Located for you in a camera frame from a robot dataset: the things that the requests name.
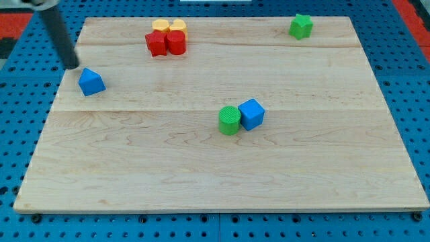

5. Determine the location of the blue cube block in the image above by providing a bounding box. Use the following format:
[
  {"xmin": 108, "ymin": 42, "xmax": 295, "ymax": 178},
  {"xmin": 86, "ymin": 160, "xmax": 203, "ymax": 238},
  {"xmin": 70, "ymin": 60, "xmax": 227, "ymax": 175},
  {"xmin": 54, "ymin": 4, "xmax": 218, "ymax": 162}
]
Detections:
[{"xmin": 238, "ymin": 99, "xmax": 265, "ymax": 130}]

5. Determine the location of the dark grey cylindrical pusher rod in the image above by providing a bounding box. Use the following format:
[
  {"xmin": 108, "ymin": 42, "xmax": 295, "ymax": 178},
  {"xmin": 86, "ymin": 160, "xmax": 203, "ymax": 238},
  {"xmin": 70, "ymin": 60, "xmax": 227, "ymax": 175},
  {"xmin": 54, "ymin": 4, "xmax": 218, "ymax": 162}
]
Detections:
[{"xmin": 40, "ymin": 5, "xmax": 79, "ymax": 69}]

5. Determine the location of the green star block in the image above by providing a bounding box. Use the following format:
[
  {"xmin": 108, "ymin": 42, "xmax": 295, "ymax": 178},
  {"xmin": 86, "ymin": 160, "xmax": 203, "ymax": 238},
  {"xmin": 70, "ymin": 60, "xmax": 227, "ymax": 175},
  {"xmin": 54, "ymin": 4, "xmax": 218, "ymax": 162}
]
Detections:
[{"xmin": 288, "ymin": 13, "xmax": 313, "ymax": 40}]

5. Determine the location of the yellow heart block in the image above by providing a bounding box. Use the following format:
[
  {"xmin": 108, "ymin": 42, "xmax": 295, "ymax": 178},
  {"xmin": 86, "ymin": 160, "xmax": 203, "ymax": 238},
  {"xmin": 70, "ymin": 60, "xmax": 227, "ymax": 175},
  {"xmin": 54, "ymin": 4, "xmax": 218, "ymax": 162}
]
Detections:
[{"xmin": 169, "ymin": 18, "xmax": 188, "ymax": 40}]

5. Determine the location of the green cylinder block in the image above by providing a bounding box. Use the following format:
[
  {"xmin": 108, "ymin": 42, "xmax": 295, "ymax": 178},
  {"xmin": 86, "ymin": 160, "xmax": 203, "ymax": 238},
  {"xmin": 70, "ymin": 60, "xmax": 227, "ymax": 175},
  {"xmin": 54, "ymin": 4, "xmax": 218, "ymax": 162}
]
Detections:
[{"xmin": 218, "ymin": 106, "xmax": 241, "ymax": 135}]

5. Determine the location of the grey rod mount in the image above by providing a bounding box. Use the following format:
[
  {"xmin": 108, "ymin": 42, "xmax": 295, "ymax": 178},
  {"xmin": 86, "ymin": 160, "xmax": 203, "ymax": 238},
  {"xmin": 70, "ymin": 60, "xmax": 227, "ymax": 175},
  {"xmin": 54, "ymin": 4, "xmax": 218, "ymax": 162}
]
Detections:
[{"xmin": 21, "ymin": 0, "xmax": 60, "ymax": 11}]

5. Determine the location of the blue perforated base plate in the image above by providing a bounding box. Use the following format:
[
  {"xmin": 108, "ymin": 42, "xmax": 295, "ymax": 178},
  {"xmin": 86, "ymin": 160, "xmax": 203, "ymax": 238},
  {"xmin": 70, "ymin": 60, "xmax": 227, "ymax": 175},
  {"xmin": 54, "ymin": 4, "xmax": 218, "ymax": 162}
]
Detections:
[{"xmin": 1, "ymin": 1, "xmax": 429, "ymax": 241}]

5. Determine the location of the light wooden board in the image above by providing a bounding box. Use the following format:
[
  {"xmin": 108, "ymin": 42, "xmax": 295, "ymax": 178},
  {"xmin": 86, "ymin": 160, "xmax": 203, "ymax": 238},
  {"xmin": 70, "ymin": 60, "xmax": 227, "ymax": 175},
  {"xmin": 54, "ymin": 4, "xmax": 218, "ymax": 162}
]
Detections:
[{"xmin": 13, "ymin": 17, "xmax": 429, "ymax": 214}]

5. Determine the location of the red cylinder block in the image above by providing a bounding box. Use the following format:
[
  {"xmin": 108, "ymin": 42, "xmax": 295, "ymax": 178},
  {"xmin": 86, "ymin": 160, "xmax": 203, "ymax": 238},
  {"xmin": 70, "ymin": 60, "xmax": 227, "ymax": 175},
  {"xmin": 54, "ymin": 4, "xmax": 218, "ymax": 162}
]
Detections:
[{"xmin": 167, "ymin": 30, "xmax": 186, "ymax": 55}]

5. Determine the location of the yellow cylinder block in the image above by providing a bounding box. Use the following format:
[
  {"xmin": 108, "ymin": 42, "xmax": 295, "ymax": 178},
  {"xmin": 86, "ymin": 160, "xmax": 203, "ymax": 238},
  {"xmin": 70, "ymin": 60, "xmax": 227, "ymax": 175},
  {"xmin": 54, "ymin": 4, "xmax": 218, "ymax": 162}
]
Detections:
[{"xmin": 152, "ymin": 19, "xmax": 170, "ymax": 32}]

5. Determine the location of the red star block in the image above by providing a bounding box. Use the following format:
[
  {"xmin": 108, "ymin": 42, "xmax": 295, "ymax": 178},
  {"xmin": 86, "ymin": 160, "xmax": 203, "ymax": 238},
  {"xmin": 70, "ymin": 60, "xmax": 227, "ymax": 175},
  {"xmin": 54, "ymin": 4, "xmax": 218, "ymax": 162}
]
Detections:
[{"xmin": 145, "ymin": 31, "xmax": 167, "ymax": 56}]

